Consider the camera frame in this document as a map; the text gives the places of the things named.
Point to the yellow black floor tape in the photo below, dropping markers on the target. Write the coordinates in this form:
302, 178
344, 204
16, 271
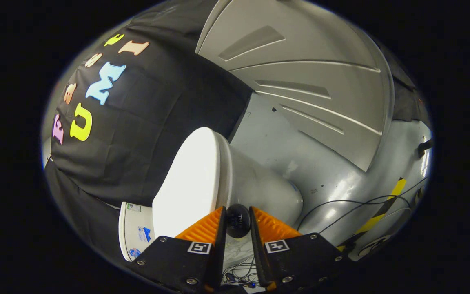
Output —
375, 218

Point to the white toilet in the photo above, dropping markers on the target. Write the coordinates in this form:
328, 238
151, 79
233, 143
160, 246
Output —
259, 188

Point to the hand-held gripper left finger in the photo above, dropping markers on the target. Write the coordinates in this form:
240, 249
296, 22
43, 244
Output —
178, 265

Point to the white toilet lid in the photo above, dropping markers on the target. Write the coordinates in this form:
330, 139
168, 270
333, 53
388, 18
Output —
190, 179

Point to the black backdrop cloth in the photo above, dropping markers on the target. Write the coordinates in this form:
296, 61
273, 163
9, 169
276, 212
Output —
149, 134

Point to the black lid knob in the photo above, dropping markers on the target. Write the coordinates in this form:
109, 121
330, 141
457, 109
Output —
238, 220

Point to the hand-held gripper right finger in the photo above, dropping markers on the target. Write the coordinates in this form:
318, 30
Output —
296, 261

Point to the white cabinet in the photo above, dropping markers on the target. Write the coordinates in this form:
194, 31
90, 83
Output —
300, 53

